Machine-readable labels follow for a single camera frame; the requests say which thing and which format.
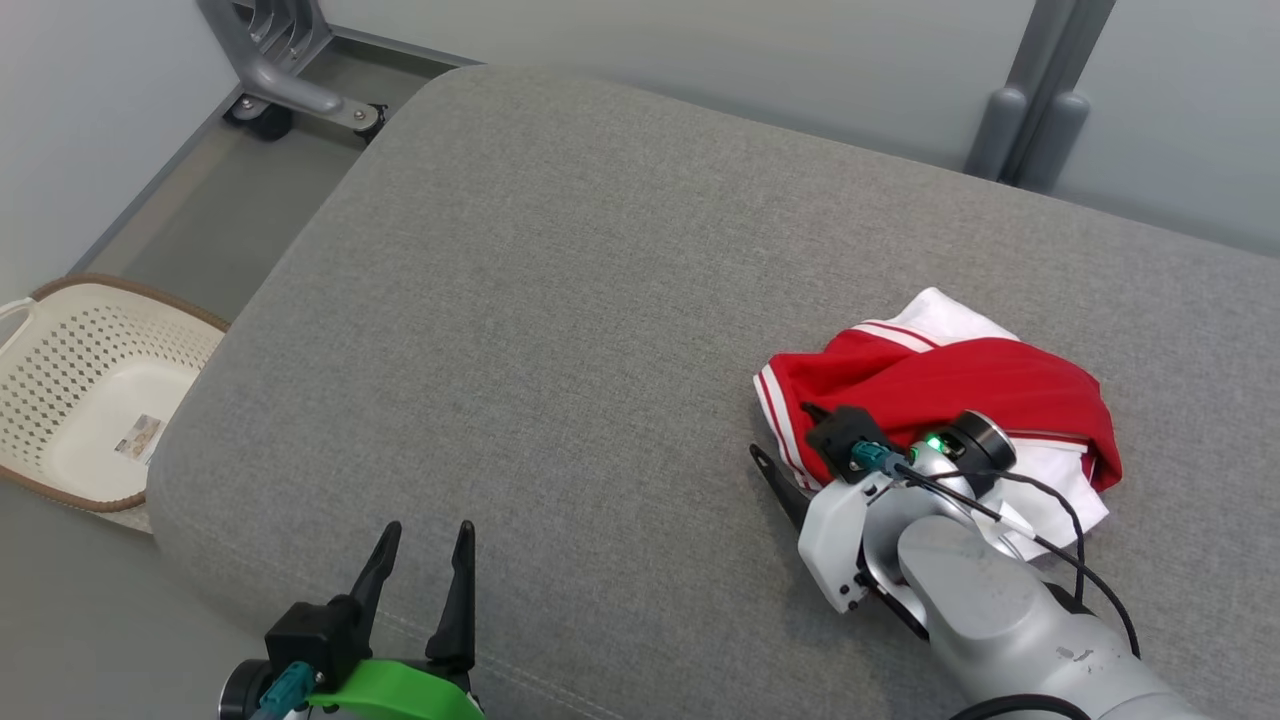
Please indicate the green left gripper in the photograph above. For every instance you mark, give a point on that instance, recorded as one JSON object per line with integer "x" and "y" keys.
{"x": 410, "y": 695}

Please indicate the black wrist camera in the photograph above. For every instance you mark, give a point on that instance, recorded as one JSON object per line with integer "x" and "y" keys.
{"x": 310, "y": 640}
{"x": 845, "y": 440}

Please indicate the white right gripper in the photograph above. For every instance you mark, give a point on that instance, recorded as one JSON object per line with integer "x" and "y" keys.
{"x": 835, "y": 540}

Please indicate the red and white basketball jersey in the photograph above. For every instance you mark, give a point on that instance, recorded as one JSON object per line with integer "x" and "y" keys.
{"x": 950, "y": 380}

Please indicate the paper sticker of basket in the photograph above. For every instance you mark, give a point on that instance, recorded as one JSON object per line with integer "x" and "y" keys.
{"x": 138, "y": 438}

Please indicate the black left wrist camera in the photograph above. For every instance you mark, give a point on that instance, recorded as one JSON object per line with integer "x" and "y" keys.
{"x": 310, "y": 640}

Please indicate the grey wheeled stand base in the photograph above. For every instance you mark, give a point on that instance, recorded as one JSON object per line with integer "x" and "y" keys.
{"x": 280, "y": 80}

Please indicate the cream perforated laundry basket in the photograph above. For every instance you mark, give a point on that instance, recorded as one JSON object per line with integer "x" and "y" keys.
{"x": 100, "y": 350}

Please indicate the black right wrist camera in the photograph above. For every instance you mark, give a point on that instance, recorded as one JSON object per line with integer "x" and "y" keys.
{"x": 845, "y": 440}

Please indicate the grey partition post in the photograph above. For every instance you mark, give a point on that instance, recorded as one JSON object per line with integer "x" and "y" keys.
{"x": 995, "y": 130}

